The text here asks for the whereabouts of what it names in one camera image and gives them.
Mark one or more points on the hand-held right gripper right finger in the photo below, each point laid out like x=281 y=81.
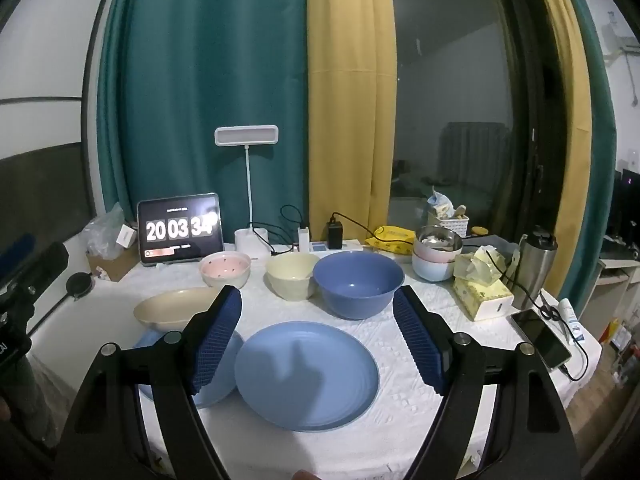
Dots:
x=417 y=340

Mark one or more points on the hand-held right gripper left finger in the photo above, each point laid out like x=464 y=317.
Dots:
x=215 y=340

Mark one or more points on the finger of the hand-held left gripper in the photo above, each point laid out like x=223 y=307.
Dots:
x=15 y=246
x=45 y=265

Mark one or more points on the pink spotted bowl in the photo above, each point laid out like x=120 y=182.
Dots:
x=225 y=267

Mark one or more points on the large blue bowl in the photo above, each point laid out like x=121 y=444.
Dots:
x=357 y=285

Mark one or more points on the cream bowl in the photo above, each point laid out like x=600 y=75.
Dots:
x=292 y=275

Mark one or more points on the light blue plate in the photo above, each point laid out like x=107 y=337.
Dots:
x=225 y=372

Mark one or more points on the black round pad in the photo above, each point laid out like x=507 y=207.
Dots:
x=80 y=286

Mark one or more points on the cream plate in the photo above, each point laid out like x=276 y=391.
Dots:
x=170 y=310

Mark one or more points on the clear plastic bag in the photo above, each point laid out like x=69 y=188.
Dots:
x=102 y=232

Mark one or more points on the white textured tablecloth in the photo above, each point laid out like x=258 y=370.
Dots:
x=410 y=410

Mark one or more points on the light blue steel-lined bowl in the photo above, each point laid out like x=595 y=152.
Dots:
x=432 y=271

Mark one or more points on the cardboard box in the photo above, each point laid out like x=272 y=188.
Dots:
x=117 y=266

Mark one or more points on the small white box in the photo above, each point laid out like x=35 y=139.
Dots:
x=127 y=236

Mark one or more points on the open yellow tissue pack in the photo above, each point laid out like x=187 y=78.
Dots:
x=477 y=265

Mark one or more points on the pink steel-lined bowl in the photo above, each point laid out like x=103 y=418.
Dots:
x=437 y=242

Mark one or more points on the yellow wipes packet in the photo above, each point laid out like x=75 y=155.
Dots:
x=395 y=237

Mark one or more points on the tablet showing clock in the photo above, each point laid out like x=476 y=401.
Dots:
x=180 y=230

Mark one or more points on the white power strip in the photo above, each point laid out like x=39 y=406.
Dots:
x=345 y=246

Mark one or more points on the white basket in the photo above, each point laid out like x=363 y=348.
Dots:
x=452 y=225

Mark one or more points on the black smartphone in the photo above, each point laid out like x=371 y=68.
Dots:
x=540 y=337

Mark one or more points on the yellow lid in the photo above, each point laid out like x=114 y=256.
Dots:
x=480 y=231

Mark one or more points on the black charger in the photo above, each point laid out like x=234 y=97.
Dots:
x=335 y=235

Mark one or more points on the steel thermos bottle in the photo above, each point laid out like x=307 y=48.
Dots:
x=532 y=270

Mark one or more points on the white charger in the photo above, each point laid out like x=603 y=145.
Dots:
x=303 y=238

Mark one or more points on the wooden utensil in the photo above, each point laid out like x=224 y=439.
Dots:
x=460 y=211

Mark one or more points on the black scissors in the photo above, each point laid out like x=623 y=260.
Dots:
x=550 y=310

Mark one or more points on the white tube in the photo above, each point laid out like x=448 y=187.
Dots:
x=572 y=322

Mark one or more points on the white desk lamp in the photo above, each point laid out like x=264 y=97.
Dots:
x=247 y=136

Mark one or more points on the white shelf unit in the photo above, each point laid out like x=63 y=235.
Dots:
x=617 y=285

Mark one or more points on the teal curtain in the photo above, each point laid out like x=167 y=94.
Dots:
x=600 y=160
x=200 y=85

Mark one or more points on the yellow curtain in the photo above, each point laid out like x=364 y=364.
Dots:
x=565 y=110
x=350 y=110

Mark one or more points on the dark glass window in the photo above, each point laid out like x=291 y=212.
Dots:
x=450 y=85

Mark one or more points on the black window frame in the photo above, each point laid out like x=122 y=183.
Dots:
x=535 y=110

